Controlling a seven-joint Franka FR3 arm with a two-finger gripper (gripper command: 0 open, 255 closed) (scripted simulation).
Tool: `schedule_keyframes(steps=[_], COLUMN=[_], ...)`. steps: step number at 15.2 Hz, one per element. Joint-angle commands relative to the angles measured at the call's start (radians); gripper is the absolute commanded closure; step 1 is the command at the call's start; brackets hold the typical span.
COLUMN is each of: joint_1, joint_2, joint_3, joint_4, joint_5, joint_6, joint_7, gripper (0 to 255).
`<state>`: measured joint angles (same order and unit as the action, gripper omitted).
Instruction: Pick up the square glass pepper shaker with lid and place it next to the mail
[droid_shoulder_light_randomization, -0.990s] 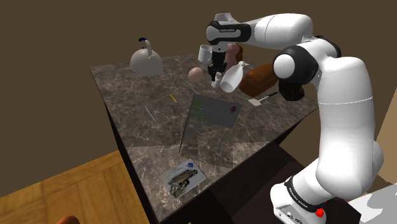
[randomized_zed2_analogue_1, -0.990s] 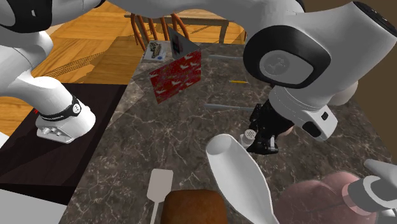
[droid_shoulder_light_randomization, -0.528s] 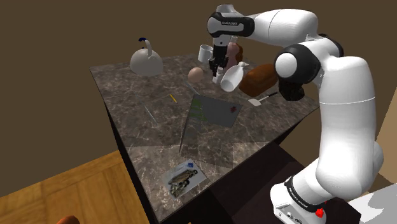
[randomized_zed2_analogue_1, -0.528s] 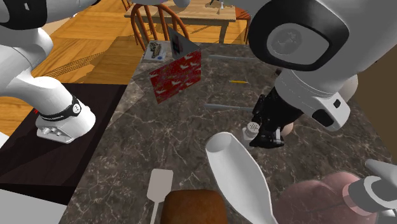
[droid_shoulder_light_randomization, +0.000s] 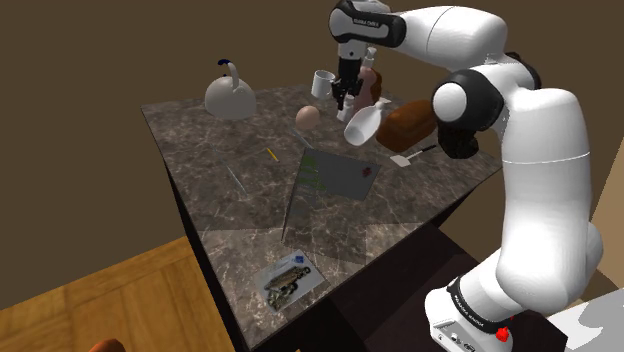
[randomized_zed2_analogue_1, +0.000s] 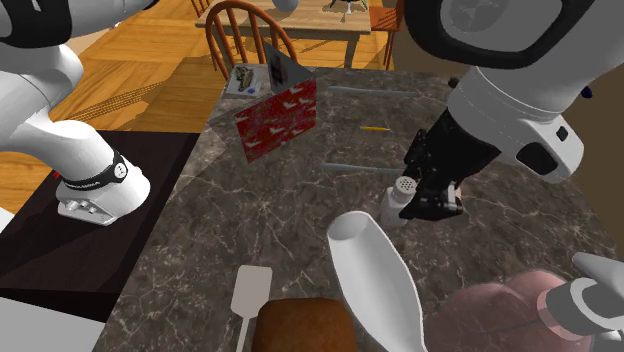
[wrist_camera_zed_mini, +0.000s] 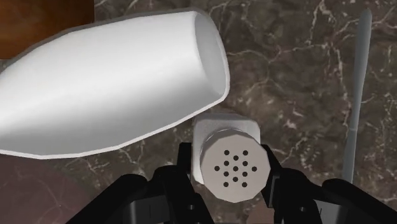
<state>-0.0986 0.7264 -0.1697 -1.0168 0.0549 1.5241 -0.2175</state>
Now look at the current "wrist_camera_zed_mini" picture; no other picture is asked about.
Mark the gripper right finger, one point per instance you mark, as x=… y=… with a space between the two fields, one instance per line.
x=297 y=195

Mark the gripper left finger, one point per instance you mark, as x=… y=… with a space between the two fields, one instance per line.
x=167 y=192

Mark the white salt shaker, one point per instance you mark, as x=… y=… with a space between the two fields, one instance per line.
x=231 y=158

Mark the white bowl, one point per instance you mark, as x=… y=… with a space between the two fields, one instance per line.
x=105 y=83

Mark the grey slender utensil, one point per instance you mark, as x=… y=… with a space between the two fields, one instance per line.
x=358 y=80

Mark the brown wooden furniture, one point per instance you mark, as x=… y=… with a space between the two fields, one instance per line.
x=40 y=21

